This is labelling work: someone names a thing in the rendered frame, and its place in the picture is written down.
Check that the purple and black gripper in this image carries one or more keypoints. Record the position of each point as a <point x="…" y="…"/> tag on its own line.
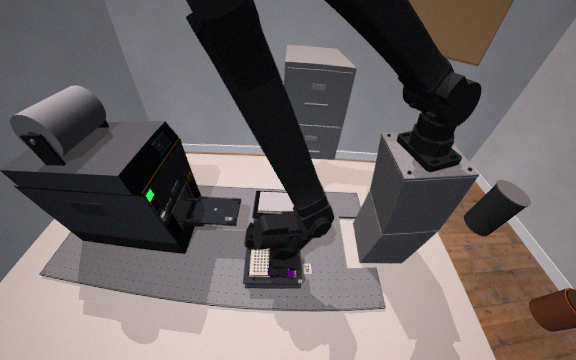
<point x="278" y="268"/>

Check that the grey roll on black bracket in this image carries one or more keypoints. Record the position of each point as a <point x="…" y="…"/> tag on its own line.
<point x="63" y="119"/>

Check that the black rectangular frame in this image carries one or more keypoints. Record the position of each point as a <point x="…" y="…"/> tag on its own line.
<point x="257" y="215"/>

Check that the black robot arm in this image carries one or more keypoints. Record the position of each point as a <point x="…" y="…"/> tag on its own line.
<point x="237" y="47"/>

